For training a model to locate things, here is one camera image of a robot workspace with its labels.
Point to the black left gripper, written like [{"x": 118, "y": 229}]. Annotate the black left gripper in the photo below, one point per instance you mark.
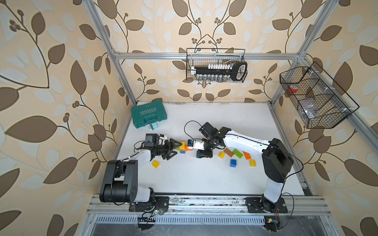
[{"x": 168, "y": 147}]

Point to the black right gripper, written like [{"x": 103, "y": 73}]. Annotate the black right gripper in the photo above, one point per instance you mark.
[{"x": 204, "y": 153}]

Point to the yellow lego brick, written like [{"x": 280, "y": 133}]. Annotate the yellow lego brick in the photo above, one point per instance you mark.
[
  {"x": 155, "y": 164},
  {"x": 253, "y": 163},
  {"x": 182, "y": 146},
  {"x": 221, "y": 155}
]

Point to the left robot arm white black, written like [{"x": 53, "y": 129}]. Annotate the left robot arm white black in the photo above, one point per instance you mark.
[{"x": 120, "y": 181}]

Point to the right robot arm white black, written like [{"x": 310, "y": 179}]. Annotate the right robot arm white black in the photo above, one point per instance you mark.
[{"x": 277, "y": 161}]

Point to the blue lego brick right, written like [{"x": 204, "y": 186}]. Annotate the blue lego brick right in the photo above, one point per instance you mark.
[{"x": 233, "y": 163}]

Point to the orange lego plate right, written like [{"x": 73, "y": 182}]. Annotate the orange lego plate right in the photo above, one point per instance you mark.
[{"x": 247, "y": 156}]

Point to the green plastic tool case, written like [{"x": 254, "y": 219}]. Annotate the green plastic tool case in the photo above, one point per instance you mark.
[{"x": 148, "y": 113}]

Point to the black white tool in basket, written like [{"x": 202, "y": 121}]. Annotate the black white tool in basket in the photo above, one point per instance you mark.
[{"x": 234, "y": 71}]

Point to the red object in basket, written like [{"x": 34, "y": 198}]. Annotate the red object in basket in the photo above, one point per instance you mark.
[{"x": 293, "y": 89}]

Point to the clear plastic bag in basket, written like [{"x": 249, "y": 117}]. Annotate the clear plastic bag in basket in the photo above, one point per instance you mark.
[{"x": 310, "y": 107}]

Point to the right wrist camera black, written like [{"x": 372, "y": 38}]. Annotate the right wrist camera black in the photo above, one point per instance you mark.
[{"x": 208, "y": 131}]

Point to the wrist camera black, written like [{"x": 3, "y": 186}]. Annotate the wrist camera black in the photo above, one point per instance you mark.
[
  {"x": 208, "y": 131},
  {"x": 151, "y": 140}
]

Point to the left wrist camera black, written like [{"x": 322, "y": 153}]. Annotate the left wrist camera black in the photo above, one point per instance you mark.
[{"x": 151, "y": 140}]

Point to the teal USB wall charger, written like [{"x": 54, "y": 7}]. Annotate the teal USB wall charger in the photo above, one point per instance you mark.
[{"x": 153, "y": 126}]

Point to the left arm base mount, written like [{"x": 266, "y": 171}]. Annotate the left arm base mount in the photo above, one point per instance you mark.
[{"x": 159, "y": 204}]

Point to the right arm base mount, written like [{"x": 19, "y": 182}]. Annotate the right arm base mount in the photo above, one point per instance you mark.
[{"x": 262, "y": 205}]

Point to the back wall wire basket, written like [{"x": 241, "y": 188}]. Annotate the back wall wire basket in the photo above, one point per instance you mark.
[{"x": 206, "y": 56}]

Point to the side wall wire basket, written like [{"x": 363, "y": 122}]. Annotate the side wall wire basket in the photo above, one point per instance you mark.
[{"x": 333, "y": 102}]

